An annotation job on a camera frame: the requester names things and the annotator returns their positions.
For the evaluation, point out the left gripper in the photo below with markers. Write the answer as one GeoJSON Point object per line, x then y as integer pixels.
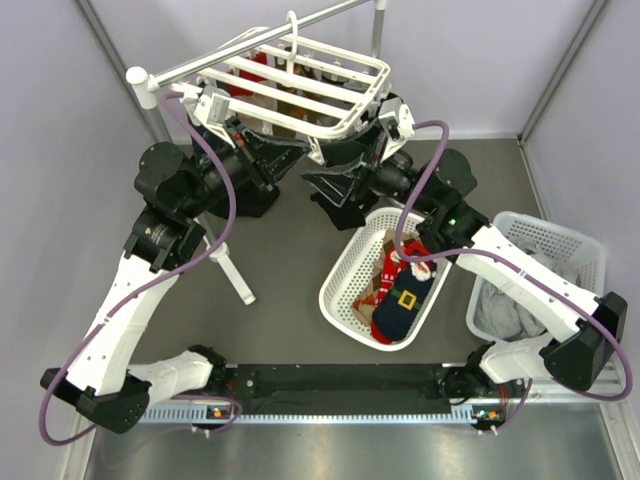
{"type": "Point", "coordinates": [269, 163]}

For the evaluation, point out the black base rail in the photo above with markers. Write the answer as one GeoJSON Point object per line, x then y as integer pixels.
{"type": "Point", "coordinates": [348, 389]}

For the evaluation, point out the white clip sock hanger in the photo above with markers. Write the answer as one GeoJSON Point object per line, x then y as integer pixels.
{"type": "Point", "coordinates": [276, 80]}

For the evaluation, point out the grey clothes in basket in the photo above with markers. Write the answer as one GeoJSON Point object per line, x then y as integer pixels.
{"type": "Point", "coordinates": [500, 316]}

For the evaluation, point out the red hanging sock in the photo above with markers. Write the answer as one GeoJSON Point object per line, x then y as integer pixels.
{"type": "Point", "coordinates": [236, 91]}

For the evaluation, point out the white perforated oval basket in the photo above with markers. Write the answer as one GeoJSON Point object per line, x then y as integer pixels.
{"type": "Point", "coordinates": [353, 271]}

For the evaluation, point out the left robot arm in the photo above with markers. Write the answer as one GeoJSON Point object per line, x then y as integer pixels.
{"type": "Point", "coordinates": [191, 203]}

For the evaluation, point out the navy santa belt sock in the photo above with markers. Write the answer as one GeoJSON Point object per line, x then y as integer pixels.
{"type": "Point", "coordinates": [398, 309]}

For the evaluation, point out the red patterned christmas sock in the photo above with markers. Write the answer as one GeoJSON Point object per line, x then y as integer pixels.
{"type": "Point", "coordinates": [393, 265]}

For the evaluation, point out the far silver rack pole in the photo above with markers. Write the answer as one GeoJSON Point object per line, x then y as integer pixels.
{"type": "Point", "coordinates": [380, 7]}

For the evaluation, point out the olive striped sock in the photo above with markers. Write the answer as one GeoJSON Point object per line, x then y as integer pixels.
{"type": "Point", "coordinates": [296, 111]}

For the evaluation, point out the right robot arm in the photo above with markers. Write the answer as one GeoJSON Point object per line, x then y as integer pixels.
{"type": "Point", "coordinates": [410, 226]}

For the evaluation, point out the silver horizontal rack bar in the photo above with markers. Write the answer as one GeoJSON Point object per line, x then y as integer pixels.
{"type": "Point", "coordinates": [144, 85]}

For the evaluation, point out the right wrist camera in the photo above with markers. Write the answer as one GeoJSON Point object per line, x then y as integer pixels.
{"type": "Point", "coordinates": [396, 119]}

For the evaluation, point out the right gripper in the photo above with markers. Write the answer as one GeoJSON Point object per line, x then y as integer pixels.
{"type": "Point", "coordinates": [348, 154]}

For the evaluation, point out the white rectangular mesh basket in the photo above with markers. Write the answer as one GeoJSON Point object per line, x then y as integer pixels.
{"type": "Point", "coordinates": [586, 255]}

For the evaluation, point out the white rack base foot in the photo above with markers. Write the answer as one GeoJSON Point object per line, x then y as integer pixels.
{"type": "Point", "coordinates": [221, 257]}

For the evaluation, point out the black sock with logo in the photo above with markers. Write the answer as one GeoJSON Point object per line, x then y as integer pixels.
{"type": "Point", "coordinates": [350, 215]}

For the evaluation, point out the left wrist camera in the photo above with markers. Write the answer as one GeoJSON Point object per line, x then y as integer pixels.
{"type": "Point", "coordinates": [212, 106]}

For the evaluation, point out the argyle beige orange sock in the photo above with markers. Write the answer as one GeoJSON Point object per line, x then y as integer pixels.
{"type": "Point", "coordinates": [366, 302]}

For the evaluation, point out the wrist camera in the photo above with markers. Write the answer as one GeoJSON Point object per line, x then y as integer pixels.
{"type": "Point", "coordinates": [396, 119]}
{"type": "Point", "coordinates": [212, 106]}

